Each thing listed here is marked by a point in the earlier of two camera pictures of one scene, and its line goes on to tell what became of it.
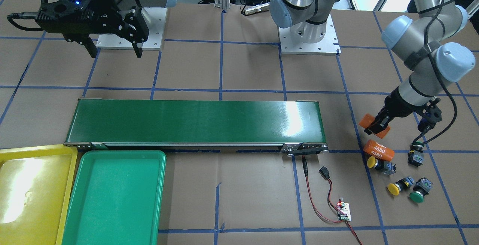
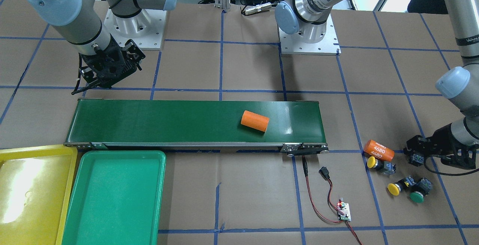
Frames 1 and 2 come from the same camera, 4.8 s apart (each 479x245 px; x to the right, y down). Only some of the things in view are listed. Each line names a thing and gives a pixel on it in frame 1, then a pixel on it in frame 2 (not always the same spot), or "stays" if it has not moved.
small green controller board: (343, 210) stays
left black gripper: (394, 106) -> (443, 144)
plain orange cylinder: (366, 119) -> (255, 120)
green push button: (415, 155) stays
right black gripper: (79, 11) -> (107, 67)
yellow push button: (387, 168) stays
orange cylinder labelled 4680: (374, 148) stays
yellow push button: (395, 188) stays
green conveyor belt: (296, 125) stays
